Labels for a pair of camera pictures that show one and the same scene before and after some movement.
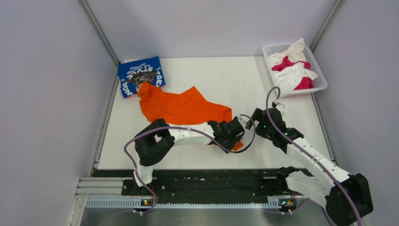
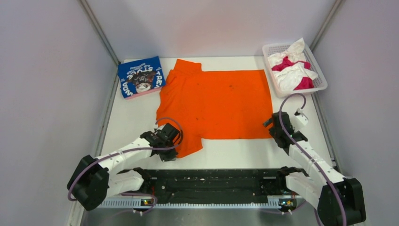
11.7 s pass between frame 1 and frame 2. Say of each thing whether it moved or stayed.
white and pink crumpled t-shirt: stayed
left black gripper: moved
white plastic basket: stayed
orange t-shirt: moved
